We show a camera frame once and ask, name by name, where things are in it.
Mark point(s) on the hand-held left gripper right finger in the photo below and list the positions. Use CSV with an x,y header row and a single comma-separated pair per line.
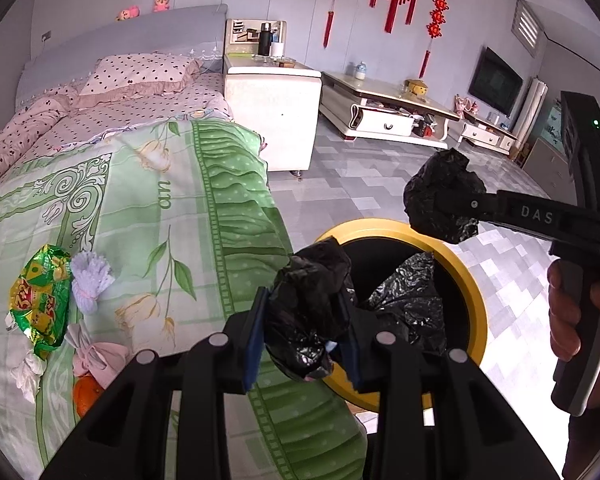
x,y
352,366

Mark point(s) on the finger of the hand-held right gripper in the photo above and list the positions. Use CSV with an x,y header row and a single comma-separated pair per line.
x,y
475,206

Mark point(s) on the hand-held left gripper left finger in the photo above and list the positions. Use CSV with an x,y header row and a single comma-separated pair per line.
x,y
257,342

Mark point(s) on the yellow rimmed black trash bin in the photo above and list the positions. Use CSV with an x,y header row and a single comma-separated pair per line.
x,y
375,226

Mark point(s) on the pink knotted cloth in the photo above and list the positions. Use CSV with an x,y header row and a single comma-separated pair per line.
x,y
100,355

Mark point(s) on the orange fruit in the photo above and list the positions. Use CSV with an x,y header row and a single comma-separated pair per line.
x,y
86,396

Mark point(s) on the green snack wrapper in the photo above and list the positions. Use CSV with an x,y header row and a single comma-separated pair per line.
x,y
40,300

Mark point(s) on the white knotted cloth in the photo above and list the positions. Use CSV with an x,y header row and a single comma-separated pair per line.
x,y
27,372

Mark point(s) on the person's right hand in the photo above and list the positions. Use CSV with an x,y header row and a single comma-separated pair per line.
x,y
565,310

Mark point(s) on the small white drawer cabinet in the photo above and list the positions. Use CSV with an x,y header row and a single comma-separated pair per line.
x,y
485,132

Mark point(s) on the pink figurines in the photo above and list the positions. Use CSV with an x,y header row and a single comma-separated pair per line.
x,y
464,105

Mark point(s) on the yellow toy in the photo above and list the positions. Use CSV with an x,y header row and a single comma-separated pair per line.
x,y
416,87

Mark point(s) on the white long tv cabinet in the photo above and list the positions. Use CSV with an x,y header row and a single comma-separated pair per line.
x,y
380,105

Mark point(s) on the green floral blanket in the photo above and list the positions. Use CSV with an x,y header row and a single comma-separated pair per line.
x,y
180,200

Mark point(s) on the window with blinds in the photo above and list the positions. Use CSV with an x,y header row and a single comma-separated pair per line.
x,y
526,27

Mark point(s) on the white nightstand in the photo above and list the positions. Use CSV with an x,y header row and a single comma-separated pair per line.
x,y
275,110

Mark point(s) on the person's dark clothing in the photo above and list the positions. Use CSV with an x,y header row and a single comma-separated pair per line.
x,y
590,450

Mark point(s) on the white cup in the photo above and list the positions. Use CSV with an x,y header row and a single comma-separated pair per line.
x,y
277,49

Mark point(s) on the black thermos bottle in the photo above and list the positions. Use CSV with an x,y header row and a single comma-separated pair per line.
x,y
265,40

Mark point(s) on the pink polka dot pillow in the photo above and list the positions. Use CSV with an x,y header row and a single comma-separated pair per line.
x,y
140,75

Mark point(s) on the pink polka dot duvet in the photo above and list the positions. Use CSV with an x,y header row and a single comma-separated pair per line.
x,y
20,135

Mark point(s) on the grey blue bed headboard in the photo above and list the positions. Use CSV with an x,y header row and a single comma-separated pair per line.
x,y
130,35

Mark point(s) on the black wall television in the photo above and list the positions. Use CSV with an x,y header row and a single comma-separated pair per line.
x,y
495,80

